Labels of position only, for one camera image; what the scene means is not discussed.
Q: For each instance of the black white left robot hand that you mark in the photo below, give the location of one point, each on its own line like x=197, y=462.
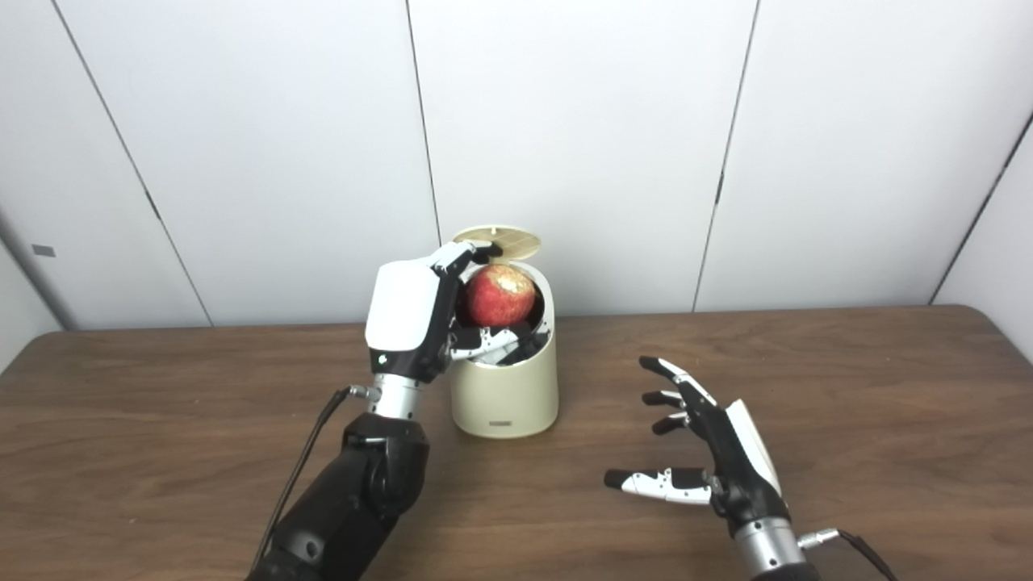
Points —
x=403, y=311

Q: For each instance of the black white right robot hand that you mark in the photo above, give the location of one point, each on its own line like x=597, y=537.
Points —
x=738, y=460

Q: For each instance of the red apple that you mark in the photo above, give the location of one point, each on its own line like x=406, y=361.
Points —
x=499, y=297

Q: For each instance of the cream round bin lid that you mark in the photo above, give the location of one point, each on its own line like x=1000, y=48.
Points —
x=504, y=238

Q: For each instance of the cream-colored round bin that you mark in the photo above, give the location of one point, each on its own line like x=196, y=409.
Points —
x=504, y=395

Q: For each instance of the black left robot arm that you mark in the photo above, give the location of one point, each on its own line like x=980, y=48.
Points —
x=355, y=492

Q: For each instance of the small grey wall label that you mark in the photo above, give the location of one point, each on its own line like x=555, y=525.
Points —
x=43, y=250

